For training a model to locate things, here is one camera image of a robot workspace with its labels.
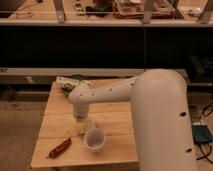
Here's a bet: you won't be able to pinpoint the white sponge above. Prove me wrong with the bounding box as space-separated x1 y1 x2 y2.
75 120 95 135

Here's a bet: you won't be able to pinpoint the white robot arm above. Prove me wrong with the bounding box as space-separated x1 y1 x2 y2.
69 69 197 171

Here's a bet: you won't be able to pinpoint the white packet in bowl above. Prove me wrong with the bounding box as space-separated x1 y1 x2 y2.
56 77 93 88

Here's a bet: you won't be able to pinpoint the green bowl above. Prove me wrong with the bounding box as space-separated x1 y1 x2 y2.
61 74 88 94

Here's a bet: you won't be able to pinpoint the red tray on shelf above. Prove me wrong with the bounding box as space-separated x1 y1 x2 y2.
112 0 175 18

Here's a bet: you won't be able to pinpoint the blue power box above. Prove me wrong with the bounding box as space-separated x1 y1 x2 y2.
192 125 213 143

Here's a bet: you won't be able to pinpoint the black floor cable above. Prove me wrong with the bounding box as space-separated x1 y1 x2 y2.
195 103 213 164

